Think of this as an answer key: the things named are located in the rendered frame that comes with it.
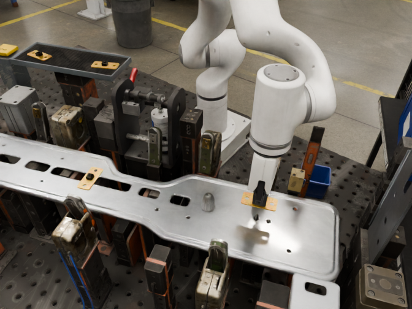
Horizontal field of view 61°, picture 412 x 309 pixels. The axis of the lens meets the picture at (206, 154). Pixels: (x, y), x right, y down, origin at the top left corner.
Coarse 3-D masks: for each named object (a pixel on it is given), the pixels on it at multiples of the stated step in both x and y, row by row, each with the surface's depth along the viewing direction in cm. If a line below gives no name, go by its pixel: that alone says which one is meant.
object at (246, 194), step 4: (244, 192) 85; (244, 196) 84; (248, 196) 84; (252, 196) 84; (244, 200) 83; (248, 200) 83; (252, 200) 83; (268, 200) 83; (272, 200) 83; (276, 200) 83; (244, 204) 82; (248, 204) 82; (252, 204) 82; (268, 204) 82; (276, 204) 82; (264, 208) 81; (268, 208) 81; (272, 208) 81; (276, 208) 81
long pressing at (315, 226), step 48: (0, 144) 107; (48, 144) 107; (48, 192) 93; (96, 192) 93; (192, 192) 94; (240, 192) 94; (192, 240) 83; (240, 240) 83; (288, 240) 83; (336, 240) 83
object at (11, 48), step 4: (4, 44) 123; (0, 48) 120; (4, 48) 120; (8, 48) 120; (12, 48) 120; (16, 48) 121; (0, 52) 118; (4, 52) 118; (8, 52) 119; (12, 52) 120
